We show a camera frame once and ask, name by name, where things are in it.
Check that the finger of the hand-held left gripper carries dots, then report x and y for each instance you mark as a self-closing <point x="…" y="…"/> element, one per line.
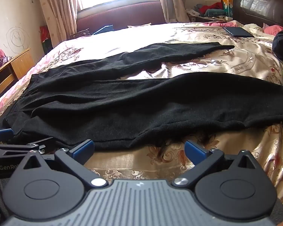
<point x="37" y="143"/>
<point x="2" y="135"/>

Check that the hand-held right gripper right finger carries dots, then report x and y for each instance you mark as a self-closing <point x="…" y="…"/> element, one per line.
<point x="195" y="149"/>

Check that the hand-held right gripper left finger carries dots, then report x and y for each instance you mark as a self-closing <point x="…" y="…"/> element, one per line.
<point x="83" y="149"/>

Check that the black pants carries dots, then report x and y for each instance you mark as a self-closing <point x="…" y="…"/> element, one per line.
<point x="132" y="98"/>

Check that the pink floral bed sheet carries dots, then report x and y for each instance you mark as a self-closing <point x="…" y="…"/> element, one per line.
<point x="0" y="106"/>

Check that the wooden side cabinet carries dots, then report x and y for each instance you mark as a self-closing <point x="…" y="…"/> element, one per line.
<point x="21" y="63"/>

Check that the floral satin bedspread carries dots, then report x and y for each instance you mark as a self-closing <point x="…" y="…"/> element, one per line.
<point x="226" y="58"/>

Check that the red bag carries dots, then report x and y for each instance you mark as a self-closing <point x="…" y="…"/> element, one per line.
<point x="44" y="33"/>

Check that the dark brown box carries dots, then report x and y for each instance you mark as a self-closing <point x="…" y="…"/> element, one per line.
<point x="80" y="33"/>

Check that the nightstand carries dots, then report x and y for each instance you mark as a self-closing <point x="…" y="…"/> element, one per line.
<point x="212" y="19"/>

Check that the beige patterned curtain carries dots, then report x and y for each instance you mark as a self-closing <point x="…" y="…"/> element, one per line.
<point x="172" y="0"/>
<point x="54" y="9"/>

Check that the white plastic bag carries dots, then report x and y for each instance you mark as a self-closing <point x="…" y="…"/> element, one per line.
<point x="191" y="14"/>

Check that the maroon padded bench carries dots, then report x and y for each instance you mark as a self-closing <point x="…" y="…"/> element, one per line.
<point x="122" y="16"/>

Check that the red cloth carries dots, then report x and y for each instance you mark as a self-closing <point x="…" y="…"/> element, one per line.
<point x="214" y="6"/>

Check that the pink pillow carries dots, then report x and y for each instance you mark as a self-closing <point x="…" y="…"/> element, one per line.
<point x="276" y="29"/>

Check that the yellow and teal package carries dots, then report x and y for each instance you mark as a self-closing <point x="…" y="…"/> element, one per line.
<point x="226" y="2"/>

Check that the dark wooden headboard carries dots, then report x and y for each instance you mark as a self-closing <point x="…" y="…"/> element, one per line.
<point x="261" y="9"/>

